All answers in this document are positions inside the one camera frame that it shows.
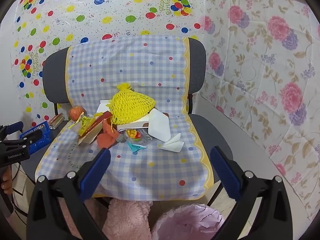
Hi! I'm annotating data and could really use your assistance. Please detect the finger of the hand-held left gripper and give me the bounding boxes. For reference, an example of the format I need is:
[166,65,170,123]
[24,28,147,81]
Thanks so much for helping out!
[0,121,24,140]
[0,129,43,148]

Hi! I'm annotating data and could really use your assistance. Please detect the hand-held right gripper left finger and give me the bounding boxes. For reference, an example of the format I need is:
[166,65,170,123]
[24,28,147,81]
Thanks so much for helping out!
[26,148,112,240]

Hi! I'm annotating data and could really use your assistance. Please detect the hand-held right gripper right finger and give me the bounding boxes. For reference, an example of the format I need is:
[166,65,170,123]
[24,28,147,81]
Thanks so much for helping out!
[210,145,294,240]

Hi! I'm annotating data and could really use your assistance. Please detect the small white paper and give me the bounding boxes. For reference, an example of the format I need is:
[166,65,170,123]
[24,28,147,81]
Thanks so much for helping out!
[159,133,185,153]

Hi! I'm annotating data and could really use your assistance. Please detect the pink trash bag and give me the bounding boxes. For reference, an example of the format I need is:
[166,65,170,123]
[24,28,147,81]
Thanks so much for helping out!
[151,204,224,240]

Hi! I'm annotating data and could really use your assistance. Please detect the yellow mesh bag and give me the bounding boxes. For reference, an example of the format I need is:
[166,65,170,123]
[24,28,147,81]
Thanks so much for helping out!
[104,83,156,125]

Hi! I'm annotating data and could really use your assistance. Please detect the large paper piece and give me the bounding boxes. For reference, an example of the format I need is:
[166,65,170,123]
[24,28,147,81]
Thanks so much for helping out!
[149,109,171,142]

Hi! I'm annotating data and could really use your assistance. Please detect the person's left hand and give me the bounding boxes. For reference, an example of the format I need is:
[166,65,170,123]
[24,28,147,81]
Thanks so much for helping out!
[1,166,13,195]

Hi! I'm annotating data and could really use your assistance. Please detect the blue plastic basket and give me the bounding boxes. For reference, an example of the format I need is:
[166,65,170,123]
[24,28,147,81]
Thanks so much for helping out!
[19,120,53,155]

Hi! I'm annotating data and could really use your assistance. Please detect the bundle of wooden sticks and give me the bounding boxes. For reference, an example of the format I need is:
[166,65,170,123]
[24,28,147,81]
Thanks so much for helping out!
[48,113,65,130]

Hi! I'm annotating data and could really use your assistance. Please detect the orange cloth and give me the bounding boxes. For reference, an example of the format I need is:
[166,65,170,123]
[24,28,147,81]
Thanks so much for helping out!
[97,120,120,148]

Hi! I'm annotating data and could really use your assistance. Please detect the teal wrapper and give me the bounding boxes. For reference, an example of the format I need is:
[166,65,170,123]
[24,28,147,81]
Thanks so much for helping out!
[127,141,145,152]

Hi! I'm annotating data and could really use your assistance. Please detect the orange fruit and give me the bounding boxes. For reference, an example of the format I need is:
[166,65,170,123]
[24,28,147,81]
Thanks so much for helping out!
[69,106,87,122]

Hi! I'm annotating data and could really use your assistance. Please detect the clear colourful print wrapper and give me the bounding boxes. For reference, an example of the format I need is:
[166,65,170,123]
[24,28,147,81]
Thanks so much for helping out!
[117,127,153,143]

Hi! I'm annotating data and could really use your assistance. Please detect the blue checked dotted blanket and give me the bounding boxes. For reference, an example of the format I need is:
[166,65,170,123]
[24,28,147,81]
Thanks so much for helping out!
[35,35,216,201]

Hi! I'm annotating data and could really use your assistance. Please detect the white printed carton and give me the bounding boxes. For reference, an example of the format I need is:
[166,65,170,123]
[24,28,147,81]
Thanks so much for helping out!
[96,99,152,132]

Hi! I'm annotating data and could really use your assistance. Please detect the floral print plastic sheet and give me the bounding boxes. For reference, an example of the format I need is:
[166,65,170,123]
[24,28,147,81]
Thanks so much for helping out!
[200,0,320,205]

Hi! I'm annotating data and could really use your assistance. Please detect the grey office chair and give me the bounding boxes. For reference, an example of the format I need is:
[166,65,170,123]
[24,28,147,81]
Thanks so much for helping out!
[21,37,248,207]

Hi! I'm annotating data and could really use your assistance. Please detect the balloon print plastic sheet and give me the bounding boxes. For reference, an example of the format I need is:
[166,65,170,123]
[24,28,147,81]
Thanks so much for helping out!
[0,0,208,130]

